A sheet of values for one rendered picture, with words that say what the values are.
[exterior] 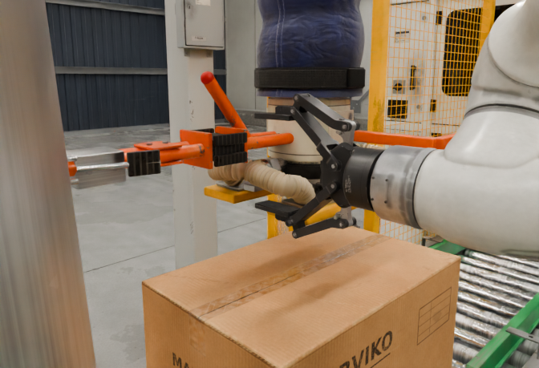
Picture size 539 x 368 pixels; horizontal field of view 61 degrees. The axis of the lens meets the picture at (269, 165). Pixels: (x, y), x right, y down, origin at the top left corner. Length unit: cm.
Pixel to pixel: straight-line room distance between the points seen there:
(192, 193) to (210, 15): 73
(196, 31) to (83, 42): 1026
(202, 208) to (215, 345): 122
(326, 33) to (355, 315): 50
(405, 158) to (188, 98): 146
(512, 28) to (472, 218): 18
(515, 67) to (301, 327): 52
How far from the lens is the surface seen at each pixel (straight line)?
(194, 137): 76
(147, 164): 65
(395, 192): 50
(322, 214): 80
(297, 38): 85
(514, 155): 46
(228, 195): 91
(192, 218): 197
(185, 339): 90
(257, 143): 81
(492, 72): 51
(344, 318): 83
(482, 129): 49
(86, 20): 1218
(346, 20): 89
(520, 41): 49
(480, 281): 210
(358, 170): 53
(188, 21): 183
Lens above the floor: 135
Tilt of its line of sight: 11 degrees down
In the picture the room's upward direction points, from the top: straight up
